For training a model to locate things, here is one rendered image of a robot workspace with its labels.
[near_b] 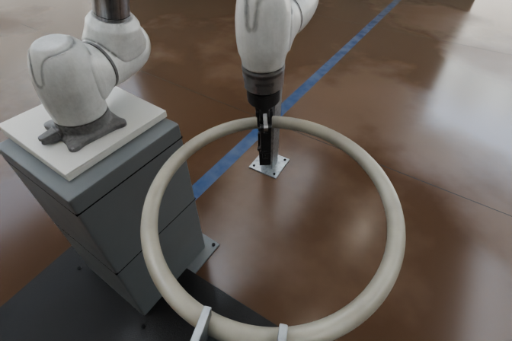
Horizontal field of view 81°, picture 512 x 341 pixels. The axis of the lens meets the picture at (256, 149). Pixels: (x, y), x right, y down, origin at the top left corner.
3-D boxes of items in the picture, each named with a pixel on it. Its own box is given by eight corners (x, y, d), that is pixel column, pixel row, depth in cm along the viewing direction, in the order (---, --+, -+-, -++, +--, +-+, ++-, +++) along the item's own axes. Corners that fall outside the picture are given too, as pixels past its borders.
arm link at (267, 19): (277, 81, 57) (301, 49, 65) (280, -6, 46) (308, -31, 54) (228, 68, 61) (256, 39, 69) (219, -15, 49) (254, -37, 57)
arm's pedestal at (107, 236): (73, 271, 145) (-33, 148, 92) (152, 202, 176) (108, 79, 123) (143, 336, 125) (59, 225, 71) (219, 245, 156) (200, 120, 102)
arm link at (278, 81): (241, 75, 59) (243, 100, 63) (288, 73, 59) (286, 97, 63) (240, 52, 65) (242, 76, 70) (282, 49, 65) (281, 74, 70)
